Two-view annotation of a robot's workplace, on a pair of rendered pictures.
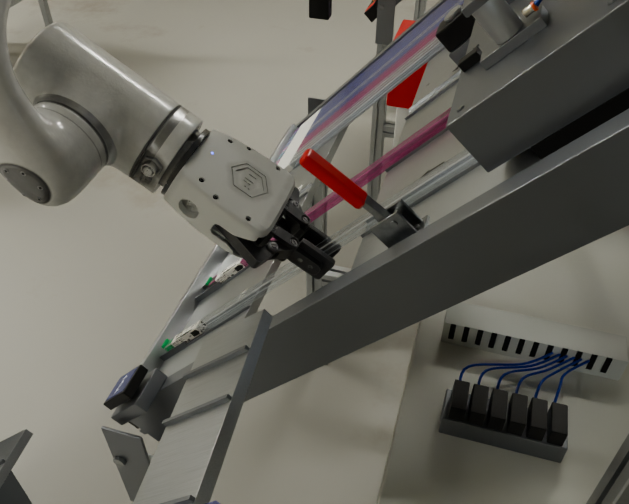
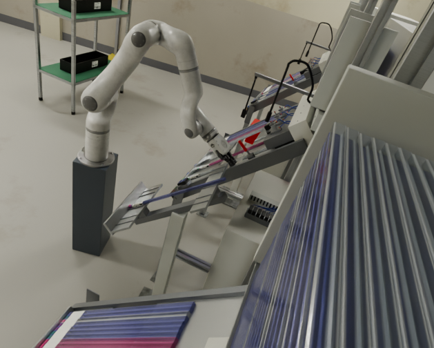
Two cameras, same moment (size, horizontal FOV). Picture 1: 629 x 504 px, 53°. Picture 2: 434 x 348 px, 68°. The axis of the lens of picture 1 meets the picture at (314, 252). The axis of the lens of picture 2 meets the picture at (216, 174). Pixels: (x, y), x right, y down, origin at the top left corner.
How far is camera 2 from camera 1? 99 cm
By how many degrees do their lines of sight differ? 9
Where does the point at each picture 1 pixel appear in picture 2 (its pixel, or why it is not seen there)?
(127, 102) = (208, 123)
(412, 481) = (236, 223)
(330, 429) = (203, 235)
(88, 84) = (202, 119)
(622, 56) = (288, 137)
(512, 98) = (273, 139)
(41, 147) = (195, 128)
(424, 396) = (241, 209)
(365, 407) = (215, 233)
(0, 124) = (191, 122)
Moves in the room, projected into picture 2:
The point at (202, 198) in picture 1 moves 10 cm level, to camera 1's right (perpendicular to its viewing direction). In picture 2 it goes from (216, 144) to (236, 150)
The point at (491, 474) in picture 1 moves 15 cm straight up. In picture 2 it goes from (254, 226) to (263, 206)
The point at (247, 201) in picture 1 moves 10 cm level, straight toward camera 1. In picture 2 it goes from (223, 147) to (225, 159)
